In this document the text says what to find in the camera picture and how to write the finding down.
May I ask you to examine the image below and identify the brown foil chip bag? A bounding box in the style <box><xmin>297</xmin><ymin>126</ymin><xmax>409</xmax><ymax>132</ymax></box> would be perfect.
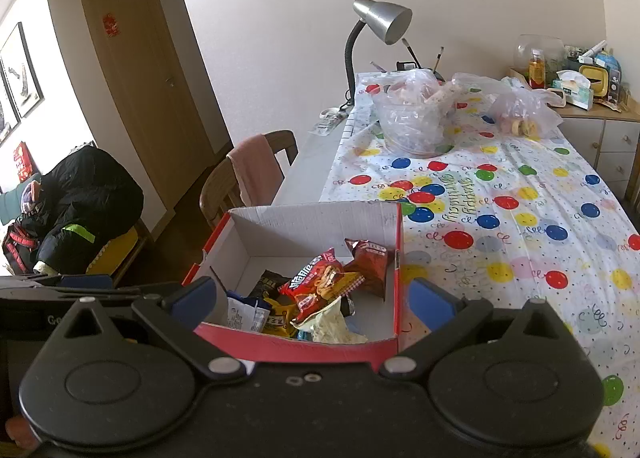
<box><xmin>345</xmin><ymin>238</ymin><xmax>390</xmax><ymax>300</ymax></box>

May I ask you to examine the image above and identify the brown M&M packet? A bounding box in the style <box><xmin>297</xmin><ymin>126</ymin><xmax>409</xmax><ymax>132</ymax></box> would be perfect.
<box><xmin>248</xmin><ymin>270</ymin><xmax>290</xmax><ymax>300</ymax></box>

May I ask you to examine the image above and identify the cream white snack packet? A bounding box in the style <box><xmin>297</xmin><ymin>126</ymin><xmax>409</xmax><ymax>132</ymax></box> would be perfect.
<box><xmin>292</xmin><ymin>298</ymin><xmax>368</xmax><ymax>345</ymax></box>

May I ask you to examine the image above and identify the red chip packet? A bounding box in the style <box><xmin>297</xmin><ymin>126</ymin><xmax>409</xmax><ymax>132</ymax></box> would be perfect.
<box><xmin>280</xmin><ymin>248</ymin><xmax>362</xmax><ymax>322</ymax></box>

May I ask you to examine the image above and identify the red white cardboard box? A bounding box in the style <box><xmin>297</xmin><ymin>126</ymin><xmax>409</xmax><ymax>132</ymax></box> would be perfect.
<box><xmin>186</xmin><ymin>201</ymin><xmax>402</xmax><ymax>368</ymax></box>

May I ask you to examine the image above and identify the white blue biscuit packet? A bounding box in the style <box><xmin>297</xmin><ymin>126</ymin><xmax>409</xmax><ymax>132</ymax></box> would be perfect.
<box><xmin>226</xmin><ymin>291</ymin><xmax>271</xmax><ymax>334</ymax></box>

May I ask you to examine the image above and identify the black jacket on chair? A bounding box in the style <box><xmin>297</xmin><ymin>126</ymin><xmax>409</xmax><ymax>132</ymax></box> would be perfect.
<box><xmin>1</xmin><ymin>145</ymin><xmax>144</xmax><ymax>276</ymax></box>

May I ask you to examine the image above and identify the balloon pattern tablecloth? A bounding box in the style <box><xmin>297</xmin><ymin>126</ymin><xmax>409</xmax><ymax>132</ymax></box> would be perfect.
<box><xmin>322</xmin><ymin>73</ymin><xmax>639</xmax><ymax>457</ymax></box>

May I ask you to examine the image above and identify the wooden chair with pink cloth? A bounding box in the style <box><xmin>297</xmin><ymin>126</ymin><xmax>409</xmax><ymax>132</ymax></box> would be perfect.
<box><xmin>198</xmin><ymin>130</ymin><xmax>298</xmax><ymax>230</ymax></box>

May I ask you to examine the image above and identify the pink cloth on chair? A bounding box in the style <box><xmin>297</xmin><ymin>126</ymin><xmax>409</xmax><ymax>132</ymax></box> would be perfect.
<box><xmin>228</xmin><ymin>134</ymin><xmax>284</xmax><ymax>207</ymax></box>

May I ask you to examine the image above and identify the clear plastic bag large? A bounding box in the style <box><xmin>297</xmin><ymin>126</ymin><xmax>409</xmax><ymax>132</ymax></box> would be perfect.
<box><xmin>366</xmin><ymin>69</ymin><xmax>463</xmax><ymax>158</ymax></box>

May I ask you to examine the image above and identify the wooden door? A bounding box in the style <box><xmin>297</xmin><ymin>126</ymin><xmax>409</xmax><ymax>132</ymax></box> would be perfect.
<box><xmin>80</xmin><ymin>0</ymin><xmax>231</xmax><ymax>233</ymax></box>

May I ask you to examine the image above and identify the clear plastic bag with cookies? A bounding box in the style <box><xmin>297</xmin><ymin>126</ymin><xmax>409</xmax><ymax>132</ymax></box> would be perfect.
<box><xmin>451</xmin><ymin>72</ymin><xmax>563</xmax><ymax>138</ymax></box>

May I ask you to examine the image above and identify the white drawer cabinet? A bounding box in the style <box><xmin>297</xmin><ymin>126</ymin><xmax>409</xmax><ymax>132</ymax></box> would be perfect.
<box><xmin>508</xmin><ymin>68</ymin><xmax>640</xmax><ymax>199</ymax></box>

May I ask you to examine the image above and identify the tissue box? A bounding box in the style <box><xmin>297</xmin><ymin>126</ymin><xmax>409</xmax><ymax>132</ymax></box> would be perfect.
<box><xmin>552</xmin><ymin>70</ymin><xmax>593</xmax><ymax>111</ymax></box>

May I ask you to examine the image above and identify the orange liquid bottle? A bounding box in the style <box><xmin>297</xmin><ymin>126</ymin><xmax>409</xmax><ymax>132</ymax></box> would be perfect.
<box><xmin>528</xmin><ymin>48</ymin><xmax>547</xmax><ymax>90</ymax></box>

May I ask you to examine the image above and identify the yellow device on cabinet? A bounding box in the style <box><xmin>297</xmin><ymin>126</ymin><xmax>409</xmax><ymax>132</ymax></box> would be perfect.
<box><xmin>579</xmin><ymin>65</ymin><xmax>622</xmax><ymax>103</ymax></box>

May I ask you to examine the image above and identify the glass bowl on cabinet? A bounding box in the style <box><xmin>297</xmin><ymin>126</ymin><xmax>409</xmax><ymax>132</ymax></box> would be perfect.
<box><xmin>512</xmin><ymin>34</ymin><xmax>567</xmax><ymax>85</ymax></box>

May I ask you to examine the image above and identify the silver desk lamp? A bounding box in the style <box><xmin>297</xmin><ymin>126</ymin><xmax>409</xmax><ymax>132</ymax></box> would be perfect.
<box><xmin>344</xmin><ymin>0</ymin><xmax>413</xmax><ymax>107</ymax></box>

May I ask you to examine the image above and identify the framed wall picture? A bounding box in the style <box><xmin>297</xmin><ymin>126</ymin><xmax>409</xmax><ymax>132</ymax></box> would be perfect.
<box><xmin>1</xmin><ymin>22</ymin><xmax>43</xmax><ymax>121</ymax></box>

